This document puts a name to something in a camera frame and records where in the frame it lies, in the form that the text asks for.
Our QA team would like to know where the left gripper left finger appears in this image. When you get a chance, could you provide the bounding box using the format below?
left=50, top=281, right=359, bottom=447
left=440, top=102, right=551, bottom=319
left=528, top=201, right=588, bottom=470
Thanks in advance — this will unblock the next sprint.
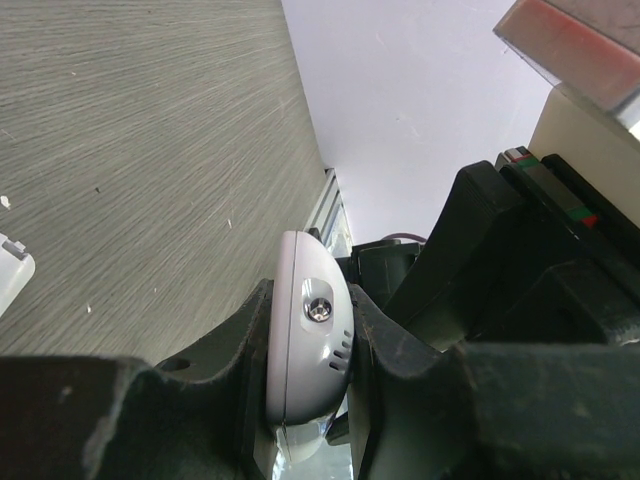
left=1, top=280, right=274, bottom=479

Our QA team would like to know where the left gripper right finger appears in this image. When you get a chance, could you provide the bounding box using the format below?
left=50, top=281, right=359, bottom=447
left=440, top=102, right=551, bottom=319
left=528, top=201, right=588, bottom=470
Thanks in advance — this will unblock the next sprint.
left=348, top=286, right=639, bottom=479

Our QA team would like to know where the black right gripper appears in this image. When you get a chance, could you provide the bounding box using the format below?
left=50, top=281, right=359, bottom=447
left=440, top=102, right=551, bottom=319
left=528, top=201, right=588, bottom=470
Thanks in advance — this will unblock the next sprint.
left=384, top=147, right=639, bottom=351

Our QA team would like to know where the white remote control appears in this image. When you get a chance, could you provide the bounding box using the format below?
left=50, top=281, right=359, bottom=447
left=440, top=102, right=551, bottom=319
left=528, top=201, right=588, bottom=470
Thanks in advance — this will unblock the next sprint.
left=252, top=229, right=357, bottom=480

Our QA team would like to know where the white battery cover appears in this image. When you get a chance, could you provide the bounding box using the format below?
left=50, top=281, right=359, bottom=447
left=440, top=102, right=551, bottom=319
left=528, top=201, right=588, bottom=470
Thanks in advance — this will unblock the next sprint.
left=0, top=234, right=36, bottom=315

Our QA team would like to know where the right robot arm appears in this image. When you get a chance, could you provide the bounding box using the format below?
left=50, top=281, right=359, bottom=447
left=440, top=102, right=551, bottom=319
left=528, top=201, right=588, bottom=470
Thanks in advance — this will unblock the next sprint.
left=339, top=147, right=639, bottom=351

